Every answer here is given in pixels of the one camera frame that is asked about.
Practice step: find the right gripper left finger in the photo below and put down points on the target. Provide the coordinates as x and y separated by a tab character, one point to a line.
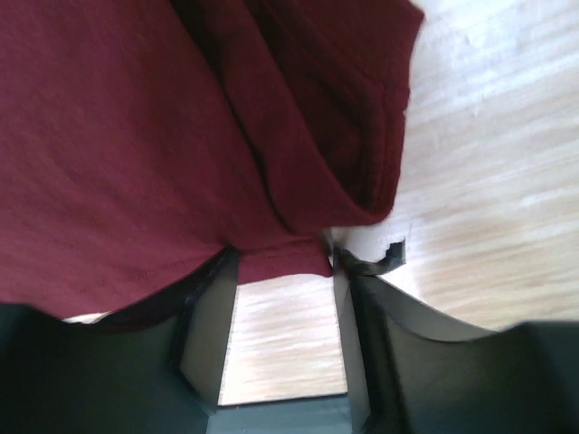
153	367

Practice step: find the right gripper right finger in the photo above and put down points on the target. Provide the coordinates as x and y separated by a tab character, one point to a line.
412	369

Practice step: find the dark red t shirt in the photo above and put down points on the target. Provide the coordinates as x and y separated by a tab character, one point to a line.
140	138

